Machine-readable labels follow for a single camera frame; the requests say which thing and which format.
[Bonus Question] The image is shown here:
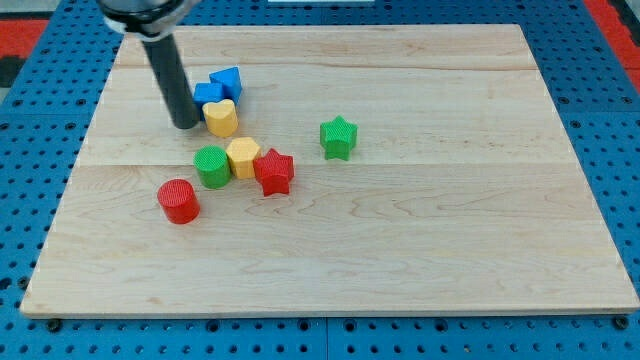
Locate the green cylinder block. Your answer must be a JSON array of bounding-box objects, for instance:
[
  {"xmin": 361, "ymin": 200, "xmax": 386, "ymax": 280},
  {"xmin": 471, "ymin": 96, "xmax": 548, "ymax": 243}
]
[{"xmin": 193, "ymin": 145, "xmax": 231, "ymax": 189}]

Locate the red cylinder block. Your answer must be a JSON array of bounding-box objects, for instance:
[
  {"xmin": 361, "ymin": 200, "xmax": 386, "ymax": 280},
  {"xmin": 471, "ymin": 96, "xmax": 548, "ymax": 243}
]
[{"xmin": 157, "ymin": 179, "xmax": 200, "ymax": 224}]

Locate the yellow heart block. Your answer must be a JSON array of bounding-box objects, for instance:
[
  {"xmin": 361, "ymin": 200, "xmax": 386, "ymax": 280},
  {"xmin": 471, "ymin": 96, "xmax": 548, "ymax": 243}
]
[{"xmin": 202, "ymin": 99, "xmax": 239, "ymax": 138}]

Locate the yellow hexagon block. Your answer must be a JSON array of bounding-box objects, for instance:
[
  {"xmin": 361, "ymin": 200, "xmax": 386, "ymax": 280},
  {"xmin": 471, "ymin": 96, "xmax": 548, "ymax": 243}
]
[{"xmin": 226, "ymin": 137, "xmax": 261, "ymax": 179}]

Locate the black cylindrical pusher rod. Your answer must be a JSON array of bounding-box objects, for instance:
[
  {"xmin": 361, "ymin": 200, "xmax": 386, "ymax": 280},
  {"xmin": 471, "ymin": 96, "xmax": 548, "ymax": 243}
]
[{"xmin": 142, "ymin": 34, "xmax": 200, "ymax": 130}]

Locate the blue triangular block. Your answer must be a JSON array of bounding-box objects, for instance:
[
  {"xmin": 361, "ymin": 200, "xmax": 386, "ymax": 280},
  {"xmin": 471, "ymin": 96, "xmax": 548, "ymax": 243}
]
[{"xmin": 209, "ymin": 66, "xmax": 243, "ymax": 105}]

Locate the green star block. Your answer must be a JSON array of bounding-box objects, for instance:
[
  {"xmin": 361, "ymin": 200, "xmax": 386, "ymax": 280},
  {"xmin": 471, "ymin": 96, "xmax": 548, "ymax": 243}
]
[{"xmin": 320, "ymin": 116, "xmax": 358, "ymax": 161}]

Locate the red star block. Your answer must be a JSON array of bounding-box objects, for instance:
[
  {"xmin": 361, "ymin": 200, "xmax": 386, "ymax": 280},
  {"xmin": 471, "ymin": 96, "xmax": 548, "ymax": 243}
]
[{"xmin": 253, "ymin": 148, "xmax": 295, "ymax": 197}]

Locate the blue cube block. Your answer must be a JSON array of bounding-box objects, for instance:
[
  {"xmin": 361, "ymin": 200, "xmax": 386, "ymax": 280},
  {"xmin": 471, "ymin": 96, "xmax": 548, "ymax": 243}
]
[{"xmin": 193, "ymin": 83, "xmax": 224, "ymax": 121}]

